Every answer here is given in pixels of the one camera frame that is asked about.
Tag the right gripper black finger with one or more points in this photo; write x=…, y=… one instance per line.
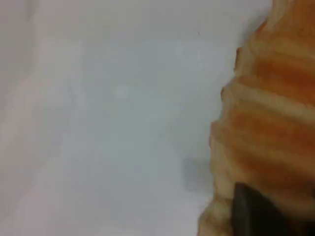
x=253, y=216

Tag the yellow corn cob toy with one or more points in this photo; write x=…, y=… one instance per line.
x=270, y=123

